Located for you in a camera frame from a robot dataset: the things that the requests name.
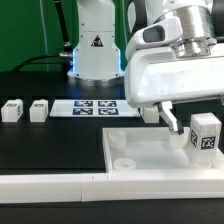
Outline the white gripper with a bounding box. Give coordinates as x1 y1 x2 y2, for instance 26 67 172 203
125 54 224 135

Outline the white square tabletop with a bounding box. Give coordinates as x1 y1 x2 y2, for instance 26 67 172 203
102 127 224 173

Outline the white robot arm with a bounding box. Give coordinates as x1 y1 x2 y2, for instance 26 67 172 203
68 0 224 134

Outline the white marker sheet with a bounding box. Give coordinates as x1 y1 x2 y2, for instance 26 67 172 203
50 99 139 117

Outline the white L-shaped obstacle wall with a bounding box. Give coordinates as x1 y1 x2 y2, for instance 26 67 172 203
0 169 224 204

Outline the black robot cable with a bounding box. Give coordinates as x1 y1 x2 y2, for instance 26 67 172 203
11 0 74 72

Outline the white cable on wall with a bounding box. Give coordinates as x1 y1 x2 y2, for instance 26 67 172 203
39 0 50 72

